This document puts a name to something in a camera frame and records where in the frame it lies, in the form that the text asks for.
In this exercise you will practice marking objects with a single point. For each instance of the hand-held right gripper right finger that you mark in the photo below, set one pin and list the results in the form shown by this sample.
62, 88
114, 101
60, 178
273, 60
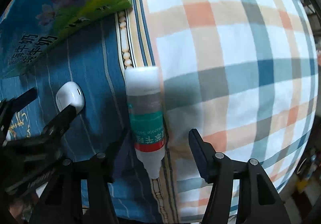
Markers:
198, 153

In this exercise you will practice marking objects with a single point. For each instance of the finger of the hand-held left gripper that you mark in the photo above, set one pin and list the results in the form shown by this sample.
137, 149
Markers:
20, 103
61, 121

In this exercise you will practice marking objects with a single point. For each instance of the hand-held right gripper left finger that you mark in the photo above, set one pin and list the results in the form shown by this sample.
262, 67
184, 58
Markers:
114, 166

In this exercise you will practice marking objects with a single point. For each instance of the white earbud case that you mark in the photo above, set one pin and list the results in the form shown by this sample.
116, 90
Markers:
71, 94

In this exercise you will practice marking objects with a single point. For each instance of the white bottle with green label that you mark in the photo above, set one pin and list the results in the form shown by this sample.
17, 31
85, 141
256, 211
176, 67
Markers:
145, 103

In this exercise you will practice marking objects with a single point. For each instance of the cardboard box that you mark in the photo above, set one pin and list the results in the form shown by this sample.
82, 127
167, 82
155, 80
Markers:
50, 0

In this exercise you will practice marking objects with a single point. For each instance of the blue striped blanket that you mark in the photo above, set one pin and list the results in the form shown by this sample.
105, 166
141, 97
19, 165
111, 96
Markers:
95, 63

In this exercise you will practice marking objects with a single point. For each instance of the plaid bed sheet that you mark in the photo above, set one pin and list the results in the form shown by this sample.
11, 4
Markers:
225, 63

